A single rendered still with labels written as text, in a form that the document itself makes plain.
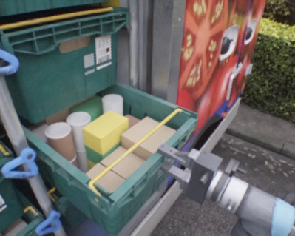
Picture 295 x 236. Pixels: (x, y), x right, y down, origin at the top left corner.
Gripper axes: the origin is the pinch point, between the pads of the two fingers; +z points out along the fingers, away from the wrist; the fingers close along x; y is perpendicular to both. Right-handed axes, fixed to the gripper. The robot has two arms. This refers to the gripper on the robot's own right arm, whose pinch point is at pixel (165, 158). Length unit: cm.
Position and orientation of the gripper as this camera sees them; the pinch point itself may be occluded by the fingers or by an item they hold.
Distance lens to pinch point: 57.1
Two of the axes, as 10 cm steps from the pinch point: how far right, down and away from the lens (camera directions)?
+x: -0.5, 8.1, 5.8
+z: -8.1, -3.8, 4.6
